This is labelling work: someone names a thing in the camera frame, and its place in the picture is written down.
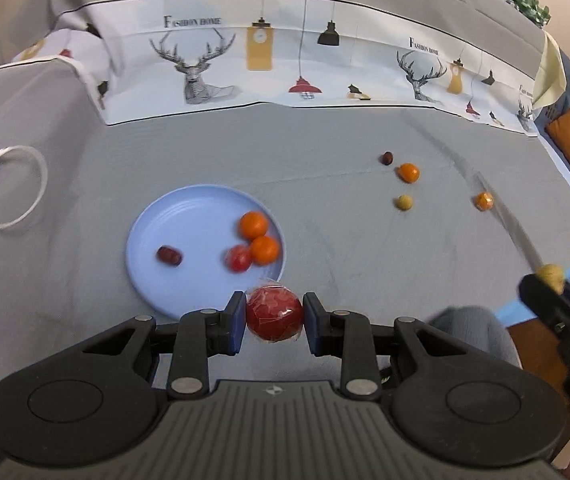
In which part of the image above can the yellow fruit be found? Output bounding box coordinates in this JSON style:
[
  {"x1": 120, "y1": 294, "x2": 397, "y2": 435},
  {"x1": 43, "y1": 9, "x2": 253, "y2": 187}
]
[{"x1": 536, "y1": 263, "x2": 565, "y2": 295}]

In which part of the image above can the red apple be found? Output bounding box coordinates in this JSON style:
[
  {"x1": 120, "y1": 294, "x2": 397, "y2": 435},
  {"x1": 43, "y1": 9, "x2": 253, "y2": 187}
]
[{"x1": 246, "y1": 285, "x2": 305, "y2": 342}]

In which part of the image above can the orange fruit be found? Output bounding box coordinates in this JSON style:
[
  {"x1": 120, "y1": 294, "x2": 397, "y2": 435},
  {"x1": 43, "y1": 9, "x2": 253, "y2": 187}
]
[{"x1": 474, "y1": 192, "x2": 494, "y2": 211}]

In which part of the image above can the small yellow-green fruit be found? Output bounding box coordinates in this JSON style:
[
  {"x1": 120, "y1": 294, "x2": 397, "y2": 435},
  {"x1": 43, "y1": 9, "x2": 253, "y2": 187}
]
[{"x1": 395, "y1": 195, "x2": 414, "y2": 211}]

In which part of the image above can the orange tangerine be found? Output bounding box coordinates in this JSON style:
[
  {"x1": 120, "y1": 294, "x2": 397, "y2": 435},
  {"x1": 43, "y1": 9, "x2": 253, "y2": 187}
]
[
  {"x1": 397, "y1": 162, "x2": 421, "y2": 184},
  {"x1": 237, "y1": 210, "x2": 269, "y2": 240},
  {"x1": 249, "y1": 235, "x2": 281, "y2": 266}
]

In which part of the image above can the dark red jujube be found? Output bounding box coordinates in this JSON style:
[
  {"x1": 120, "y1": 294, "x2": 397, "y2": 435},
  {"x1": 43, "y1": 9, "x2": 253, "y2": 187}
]
[
  {"x1": 381, "y1": 152, "x2": 393, "y2": 166},
  {"x1": 156, "y1": 245, "x2": 183, "y2": 266}
]

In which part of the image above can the grey trouser knee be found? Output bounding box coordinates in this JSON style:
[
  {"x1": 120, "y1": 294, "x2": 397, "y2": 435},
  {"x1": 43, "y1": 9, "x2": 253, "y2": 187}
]
[{"x1": 427, "y1": 306, "x2": 522, "y2": 367}]

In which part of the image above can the dark red jujube on plate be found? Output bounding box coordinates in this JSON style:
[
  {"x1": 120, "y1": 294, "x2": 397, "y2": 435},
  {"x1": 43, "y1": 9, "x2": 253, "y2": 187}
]
[{"x1": 156, "y1": 245, "x2": 183, "y2": 266}]

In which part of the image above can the small red wrapped fruit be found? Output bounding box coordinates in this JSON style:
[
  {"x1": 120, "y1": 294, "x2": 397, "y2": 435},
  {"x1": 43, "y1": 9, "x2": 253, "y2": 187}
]
[{"x1": 225, "y1": 244, "x2": 253, "y2": 273}]

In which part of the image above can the light blue plate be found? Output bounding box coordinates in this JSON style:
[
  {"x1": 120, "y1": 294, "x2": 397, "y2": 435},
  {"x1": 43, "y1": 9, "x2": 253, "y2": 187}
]
[{"x1": 125, "y1": 184, "x2": 286, "y2": 318}]

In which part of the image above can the orange tangerine on plate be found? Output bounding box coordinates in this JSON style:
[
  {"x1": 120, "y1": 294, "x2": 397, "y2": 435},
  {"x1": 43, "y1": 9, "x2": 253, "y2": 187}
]
[{"x1": 237, "y1": 210, "x2": 269, "y2": 240}]

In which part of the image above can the white deer print cloth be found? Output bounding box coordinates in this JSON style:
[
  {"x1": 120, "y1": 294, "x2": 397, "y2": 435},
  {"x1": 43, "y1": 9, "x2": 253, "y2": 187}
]
[{"x1": 18, "y1": 0, "x2": 566, "y2": 134}]

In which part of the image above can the white charging cable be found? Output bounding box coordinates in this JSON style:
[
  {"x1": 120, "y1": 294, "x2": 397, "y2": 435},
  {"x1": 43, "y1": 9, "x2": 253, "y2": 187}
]
[{"x1": 0, "y1": 144, "x2": 50, "y2": 231}]

